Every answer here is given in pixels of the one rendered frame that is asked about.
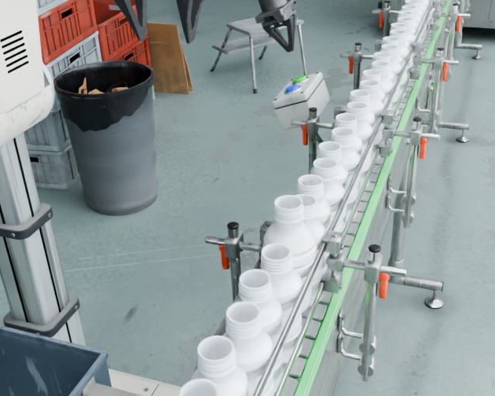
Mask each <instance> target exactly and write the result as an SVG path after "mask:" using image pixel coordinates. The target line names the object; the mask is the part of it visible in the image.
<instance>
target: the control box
mask: <svg viewBox="0 0 495 396"><path fill-rule="evenodd" d="M296 84H297V85H298V86H299V88H298V89H296V90H293V91H291V92H286V91H285V89H286V88H287V87H289V86H291V85H296ZM329 101H330V97H329V94H328V90H327V87H326V85H325V81H324V79H323V75H322V73H321V72H316V73H314V74H311V75H306V79H304V80H303V81H300V82H293V79H291V80H290V81H289V82H288V84H287V85H286V86H285V87H284V89H283V90H282V91H281V92H280V93H279V94H278V95H277V96H276V97H275V99H274V100H273V101H272V104H273V107H274V109H275V112H276V114H277V118H278V120H279V123H280V126H281V129H282V130H287V129H291V128H295V127H300V126H294V125H292V120H293V119H297V120H306V121H307V120H308V118H309V108H312V107H315V108H317V116H319V115H320V114H321V113H322V111H323V110H324V108H325V106H326V105H327V103H328V102H329ZM322 142H323V140H322V139H321V137H320V135H319V134H318V131H317V146H318V145H319V144H320V143H322Z"/></svg>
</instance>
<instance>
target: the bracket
mask: <svg viewBox="0 0 495 396"><path fill-rule="evenodd" d="M432 2H433V3H434V4H433V8H435V11H434V12H433V13H432V16H433V18H434V22H431V23H430V25H431V29H430V31H437V30H438V28H439V26H438V22H436V20H437V19H439V18H440V17H447V20H449V21H451V25H450V31H449V30H448V26H449V24H448V22H447V23H446V29H447V30H448V31H447V32H448V33H449V45H448V52H447V57H445V55H444V50H445V49H444V48H442V47H440V48H437V46H435V49H434V56H435V57H436V58H435V59H426V58H424V57H423V56H419V53H422V51H424V48H423V43H422V42H414V43H413V44H412V46H414V47H413V52H412V53H416V56H414V58H413V59H412V62H413V65H415V68H411V70H410V72H411V73H412V74H411V78H410V79H419V77H421V74H420V69H417V68H418V65H422V63H424V64H433V70H435V74H434V89H433V96H432V103H431V110H423V109H420V108H419V103H420V99H419V97H417V99H416V109H417V110H418V111H419V112H427V113H429V115H428V117H429V119H430V125H429V126H426V125H421V123H422V119H421V118H420V117H418V115H417V112H416V114H415V118H413V124H412V129H411V131H403V130H395V126H390V125H392V124H393V122H394V121H395V117H394V113H395V110H386V109H383V110H382V112H381V114H380V115H381V116H383V120H382V123H381V124H386V126H384V128H383V129H382V135H383V138H385V141H380V143H379V146H378V148H380V154H379V156H390V155H391V153H392V152H393V149H392V142H389V141H388V140H389V139H393V138H394V136H397V137H405V138H410V139H409V144H410V145H411V149H410V157H409V172H408V181H407V189H406V192H401V191H394V190H393V189H392V188H391V184H392V179H393V178H392V177H391V174H389V177H388V183H387V190H390V191H391V193H393V194H398V195H404V198H403V202H404V204H405V210H398V209H392V207H391V206H390V204H391V196H390V193H388V194H387V203H386V208H388V209H389V210H390V211H391V212H397V213H402V217H401V220H402V221H403V222H404V223H403V226H404V227H405V228H407V229H408V228H410V227H411V223H412V222H413V220H414V217H415V212H414V211H413V204H414V203H415V202H416V197H417V195H416V193H415V184H416V169H417V161H418V154H419V146H420V159H424V157H425V151H426V144H427V143H428V140H434V141H439V140H440V134H436V132H437V129H438V128H437V127H436V126H435V125H436V119H437V118H438V115H439V111H438V98H439V90H440V83H441V77H442V81H445V82H448V81H449V78H450V77H451V75H452V71H451V65H456V66H457V65H458V60H453V44H454V37H456V41H460V37H461V36H462V31H461V27H462V25H463V23H464V21H463V18H470V14H464V11H468V7H469V5H470V3H469V0H460V2H458V1H457V0H456V3H454V4H453V10H452V12H451V13H450V11H449V10H448V13H441V11H438V9H439V8H440V6H442V4H441V0H433V1H432ZM459 4H460V9H459V10H458V5H459ZM400 11H402V10H400ZM400 11H394V10H391V7H390V1H385V4H384V8H383V10H378V9H373V10H372V13H377V14H379V27H380V28H381V27H382V26H383V38H384V37H387V34H388V23H389V16H390V15H391V14H394V15H398V12H400ZM455 30H456V31H455ZM437 51H438V52H437ZM340 57H345V58H348V60H349V62H350V63H349V73H350V74H353V71H354V89H353V90H357V89H358V87H359V85H360V68H361V61H362V59H369V60H372V59H373V55H369V54H363V50H362V49H361V42H356V43H355V51H354V52H353V53H341V54H340ZM442 69H443V70H442ZM442 72H443V73H442ZM291 124H292V125H294V126H301V128H302V144H303V145H308V134H309V172H310V169H311V168H312V166H313V165H314V160H316V159H317V131H318V129H319V128H324V129H331V130H333V129H334V127H335V121H334V122H333V123H321V122H319V115H317V108H315V107H312V108H309V118H308V120H307V121H306V120H297V119H293V120H292V121H291ZM423 128H427V133H422V131H423ZM273 223H274V222H271V221H264V223H263V225H261V228H260V230H259V233H260V241H262V243H261V244H253V243H248V242H244V234H243V232H241V231H239V223H238V222H229V223H228V224H227V227H228V236H227V237H226V238H221V237H216V236H206V238H205V242H206V244H214V245H219V246H218V247H219V251H221V258H222V268H223V269H224V270H228V269H229V260H230V272H231V283H232V295H233V302H234V300H235V298H236V297H237V295H238V291H239V286H238V284H239V282H240V281H239V278H240V275H241V265H240V253H241V252H242V251H243V250H246V251H255V252H258V253H259V257H260V255H261V254H262V245H263V242H264V236H265V234H266V231H267V229H268V228H269V227H270V226H271V225H272V224H273ZM343 239H344V233H341V232H336V231H331V230H327V232H326V234H325V235H324V239H323V241H324V242H326V248H325V251H324V252H328V253H330V254H329V256H328V257H327V259H326V264H327V270H326V271H325V273H324V276H323V278H322V281H324V291H325V292H333V293H337V294H338V293H339V290H340V289H342V286H343V284H342V277H343V273H342V271H343V267H346V268H351V269H355V270H364V271H365V275H364V280H365V281H366V282H367V283H366V296H365V319H364V331H363V334H359V333H355V332H348V331H347V330H346V329H345V328H344V319H345V315H343V310H342V309H341V310H340V313H339V321H338V331H339V332H340V331H341V332H340V333H339V336H338V342H337V353H339V352H340V353H341V354H342V355H343V356H344V357H345V358H352V359H355V360H359V365H358V367H357V370H358V372H359V373H360V374H361V380H362V381H365V382H368V381H370V380H371V376H372V375H373V373H374V370H375V367H376V359H375V358H374V357H373V356H372V355H373V354H374V353H375V352H376V347H377V343H378V339H377V337H376V336H375V335H374V333H375V323H376V302H377V292H378V281H380V283H379V297H380V298H381V299H385V298H386V297H387V282H388V280H389V279H390V278H391V276H396V277H406V274H407V269H402V268H397V267H392V266H383V256H382V255H381V254H380V251H381V247H380V246H379V245H378V244H371V245H369V246H368V258H367V260H366V262H360V261H355V260H350V259H345V254H343V253H340V252H341V250H343V248H344V243H343ZM338 271H339V272H338ZM343 334H344V335H345V336H350V337H354V338H359V339H361V342H360V344H359V350H360V351H361V352H362V356H360V355H356V354H349V353H347V352H346V351H345V350H344V349H343V340H344V337H343Z"/></svg>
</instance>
